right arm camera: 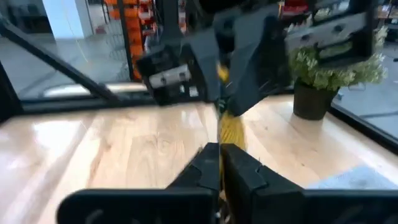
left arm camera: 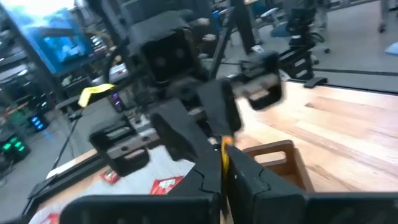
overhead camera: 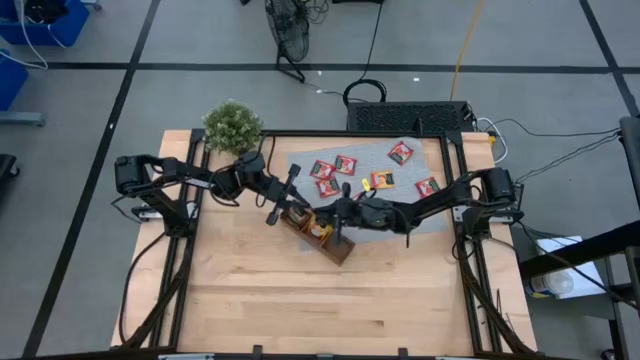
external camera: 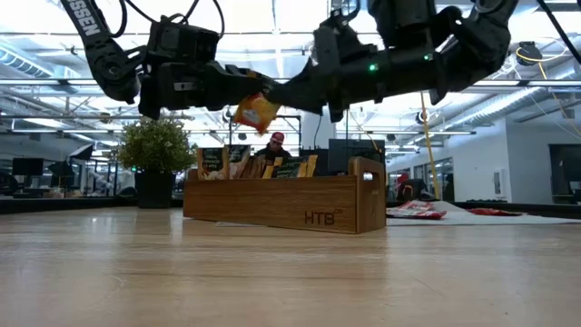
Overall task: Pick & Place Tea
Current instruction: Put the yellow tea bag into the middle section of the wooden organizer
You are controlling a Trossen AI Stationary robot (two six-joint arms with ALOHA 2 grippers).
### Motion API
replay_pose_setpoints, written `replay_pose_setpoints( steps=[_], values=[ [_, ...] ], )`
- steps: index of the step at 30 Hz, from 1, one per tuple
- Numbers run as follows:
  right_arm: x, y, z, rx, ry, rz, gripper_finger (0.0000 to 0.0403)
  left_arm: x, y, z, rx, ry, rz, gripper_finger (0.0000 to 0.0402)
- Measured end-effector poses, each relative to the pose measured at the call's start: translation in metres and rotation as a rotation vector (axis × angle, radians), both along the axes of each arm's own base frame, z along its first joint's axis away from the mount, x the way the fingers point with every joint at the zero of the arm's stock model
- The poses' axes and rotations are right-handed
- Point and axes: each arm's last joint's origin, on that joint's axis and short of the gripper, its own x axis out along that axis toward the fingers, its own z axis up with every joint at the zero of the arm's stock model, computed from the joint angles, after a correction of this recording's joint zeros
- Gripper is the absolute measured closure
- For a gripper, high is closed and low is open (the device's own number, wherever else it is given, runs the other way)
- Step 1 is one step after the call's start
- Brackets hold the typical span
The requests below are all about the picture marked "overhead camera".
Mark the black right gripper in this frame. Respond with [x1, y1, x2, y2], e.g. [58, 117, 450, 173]
[313, 180, 401, 246]

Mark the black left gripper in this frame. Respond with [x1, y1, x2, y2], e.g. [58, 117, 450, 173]
[263, 163, 314, 227]

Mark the orange tea packet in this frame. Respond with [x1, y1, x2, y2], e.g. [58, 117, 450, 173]
[370, 170, 396, 191]
[307, 219, 335, 241]

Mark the white tea packet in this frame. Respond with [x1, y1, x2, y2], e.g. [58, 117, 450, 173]
[288, 205, 310, 226]

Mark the red tea packet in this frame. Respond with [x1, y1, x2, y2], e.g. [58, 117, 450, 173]
[333, 154, 359, 177]
[387, 140, 415, 167]
[414, 176, 442, 199]
[315, 177, 343, 199]
[309, 159, 337, 181]

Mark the wooden three-compartment tea box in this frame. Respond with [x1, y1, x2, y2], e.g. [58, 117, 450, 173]
[278, 205, 357, 268]

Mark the grey woven placemat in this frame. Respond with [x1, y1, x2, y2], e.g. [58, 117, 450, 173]
[284, 135, 450, 254]

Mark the green potted plant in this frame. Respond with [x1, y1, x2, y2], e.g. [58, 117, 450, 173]
[202, 98, 265, 157]

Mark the black perforated computer tower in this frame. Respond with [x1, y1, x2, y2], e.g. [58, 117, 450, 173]
[345, 100, 476, 134]

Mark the black floor fan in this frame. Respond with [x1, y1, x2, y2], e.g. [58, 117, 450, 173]
[263, 0, 312, 84]

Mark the white paper sheet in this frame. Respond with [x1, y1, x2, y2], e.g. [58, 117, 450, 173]
[534, 235, 607, 301]

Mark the blue plastic bin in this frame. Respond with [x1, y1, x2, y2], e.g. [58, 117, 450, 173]
[0, 0, 92, 48]
[0, 49, 30, 112]

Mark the grey metal base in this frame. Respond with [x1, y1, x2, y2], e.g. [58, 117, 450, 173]
[0, 110, 46, 127]

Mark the black device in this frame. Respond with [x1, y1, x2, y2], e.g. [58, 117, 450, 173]
[23, 0, 70, 24]

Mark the black coiled cable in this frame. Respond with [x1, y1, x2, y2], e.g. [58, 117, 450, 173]
[342, 78, 388, 108]

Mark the black floor cable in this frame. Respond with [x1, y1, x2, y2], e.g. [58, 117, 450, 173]
[492, 117, 622, 184]
[358, 0, 385, 82]

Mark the white cable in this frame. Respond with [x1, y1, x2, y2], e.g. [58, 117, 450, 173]
[475, 116, 509, 165]
[0, 0, 69, 70]

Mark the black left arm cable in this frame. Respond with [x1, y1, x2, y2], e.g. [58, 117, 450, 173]
[117, 232, 169, 347]

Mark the yellow floor cable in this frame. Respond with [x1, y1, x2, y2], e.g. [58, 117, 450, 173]
[448, 0, 486, 102]

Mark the black side table frame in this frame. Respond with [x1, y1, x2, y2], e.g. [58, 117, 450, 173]
[518, 115, 640, 360]

